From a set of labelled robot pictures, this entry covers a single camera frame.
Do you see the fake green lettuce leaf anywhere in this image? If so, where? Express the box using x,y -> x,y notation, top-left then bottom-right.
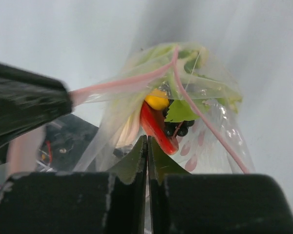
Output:
115,42 -> 243,125

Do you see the clear zip top bag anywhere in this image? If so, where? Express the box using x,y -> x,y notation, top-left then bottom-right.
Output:
70,42 -> 254,174

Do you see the yellow fake bell pepper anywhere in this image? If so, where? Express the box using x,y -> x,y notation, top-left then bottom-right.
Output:
145,89 -> 169,111

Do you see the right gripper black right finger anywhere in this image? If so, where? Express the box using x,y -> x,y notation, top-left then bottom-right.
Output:
147,137 -> 293,234

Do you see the fake watermelon slice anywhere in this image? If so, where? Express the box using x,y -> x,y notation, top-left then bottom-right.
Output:
140,101 -> 179,155

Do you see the fake black grape bunch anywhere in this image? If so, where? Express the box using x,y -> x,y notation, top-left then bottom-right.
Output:
162,99 -> 197,138

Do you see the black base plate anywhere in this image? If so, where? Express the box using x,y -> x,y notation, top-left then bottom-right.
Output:
36,114 -> 99,172

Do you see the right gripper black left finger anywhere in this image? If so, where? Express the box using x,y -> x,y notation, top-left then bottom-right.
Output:
0,136 -> 147,234

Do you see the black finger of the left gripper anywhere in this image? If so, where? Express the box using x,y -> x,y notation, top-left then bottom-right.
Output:
0,63 -> 73,148

